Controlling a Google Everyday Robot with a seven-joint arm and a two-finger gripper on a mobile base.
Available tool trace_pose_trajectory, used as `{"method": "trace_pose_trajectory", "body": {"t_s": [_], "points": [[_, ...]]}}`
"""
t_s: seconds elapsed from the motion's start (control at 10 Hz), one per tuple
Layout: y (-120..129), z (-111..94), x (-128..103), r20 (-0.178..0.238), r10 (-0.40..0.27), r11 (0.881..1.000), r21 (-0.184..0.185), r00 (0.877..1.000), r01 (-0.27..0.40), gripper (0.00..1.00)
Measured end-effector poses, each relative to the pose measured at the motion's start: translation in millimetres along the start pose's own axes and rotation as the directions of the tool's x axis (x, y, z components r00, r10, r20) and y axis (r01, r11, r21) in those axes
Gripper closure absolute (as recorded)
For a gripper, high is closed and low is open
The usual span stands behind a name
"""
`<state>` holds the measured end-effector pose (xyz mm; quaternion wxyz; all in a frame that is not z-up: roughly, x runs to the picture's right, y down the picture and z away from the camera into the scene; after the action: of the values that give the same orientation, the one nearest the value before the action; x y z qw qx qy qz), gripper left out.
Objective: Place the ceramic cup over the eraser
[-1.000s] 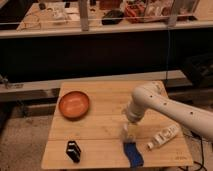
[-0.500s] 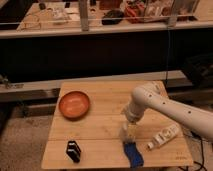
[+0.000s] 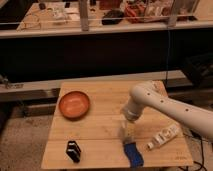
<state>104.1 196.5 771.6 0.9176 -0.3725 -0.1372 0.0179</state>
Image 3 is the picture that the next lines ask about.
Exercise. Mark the red object on shelf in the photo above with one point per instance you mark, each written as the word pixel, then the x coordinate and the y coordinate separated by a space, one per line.
pixel 134 13

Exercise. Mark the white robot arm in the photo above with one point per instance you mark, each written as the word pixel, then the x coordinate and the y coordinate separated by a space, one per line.
pixel 146 95

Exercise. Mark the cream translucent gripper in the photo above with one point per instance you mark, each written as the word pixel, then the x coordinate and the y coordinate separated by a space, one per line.
pixel 128 126

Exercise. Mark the black eraser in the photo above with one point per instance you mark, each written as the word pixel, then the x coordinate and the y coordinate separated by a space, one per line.
pixel 73 151

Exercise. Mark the blue cloth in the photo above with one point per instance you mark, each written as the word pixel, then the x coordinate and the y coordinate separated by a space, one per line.
pixel 134 156

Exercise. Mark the orange wooden bowl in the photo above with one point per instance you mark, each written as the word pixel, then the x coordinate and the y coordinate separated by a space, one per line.
pixel 74 104

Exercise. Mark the black bag on shelf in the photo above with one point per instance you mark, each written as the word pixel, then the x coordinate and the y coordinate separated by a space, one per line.
pixel 112 17

